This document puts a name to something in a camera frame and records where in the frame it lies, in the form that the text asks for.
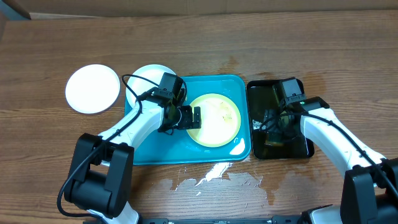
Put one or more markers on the yellow green sponge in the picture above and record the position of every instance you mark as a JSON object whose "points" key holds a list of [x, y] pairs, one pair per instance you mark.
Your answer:
{"points": [[274, 139]]}

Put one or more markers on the small white stained plate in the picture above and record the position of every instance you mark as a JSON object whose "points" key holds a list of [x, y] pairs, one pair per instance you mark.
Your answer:
{"points": [[147, 77]]}

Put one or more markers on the large white plate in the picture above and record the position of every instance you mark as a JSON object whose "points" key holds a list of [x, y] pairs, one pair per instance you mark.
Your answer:
{"points": [[92, 89]]}

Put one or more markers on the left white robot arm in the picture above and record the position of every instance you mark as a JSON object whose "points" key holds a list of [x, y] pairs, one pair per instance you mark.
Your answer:
{"points": [[99, 180]]}

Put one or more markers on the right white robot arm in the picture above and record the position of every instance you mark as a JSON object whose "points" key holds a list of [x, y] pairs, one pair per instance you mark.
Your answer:
{"points": [[370, 179]]}

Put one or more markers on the black plastic tray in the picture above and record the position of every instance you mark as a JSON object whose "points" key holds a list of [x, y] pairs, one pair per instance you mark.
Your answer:
{"points": [[263, 109]]}

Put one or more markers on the yellow plate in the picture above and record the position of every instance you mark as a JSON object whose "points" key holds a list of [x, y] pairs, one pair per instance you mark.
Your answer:
{"points": [[220, 120]]}

